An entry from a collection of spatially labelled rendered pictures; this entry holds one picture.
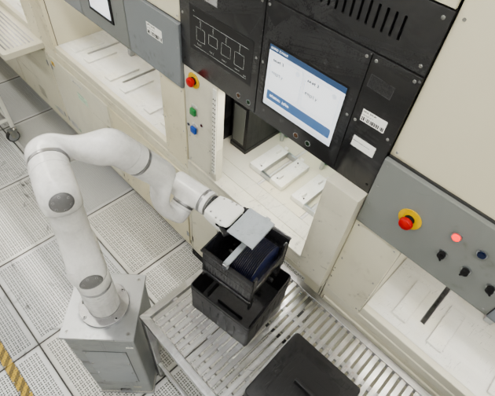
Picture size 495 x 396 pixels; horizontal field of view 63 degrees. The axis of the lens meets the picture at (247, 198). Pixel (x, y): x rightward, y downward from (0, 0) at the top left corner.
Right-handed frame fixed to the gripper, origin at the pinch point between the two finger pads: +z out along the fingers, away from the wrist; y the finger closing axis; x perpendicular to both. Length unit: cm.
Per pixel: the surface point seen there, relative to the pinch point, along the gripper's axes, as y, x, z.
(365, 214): -23.7, 7.5, 26.7
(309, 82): -28.9, 37.9, -4.2
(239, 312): 4.3, -48.9, 3.3
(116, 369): 45, -88, -31
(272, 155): -66, -35, -31
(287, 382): 17, -40, 33
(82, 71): -54, -41, -161
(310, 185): -61, -35, -6
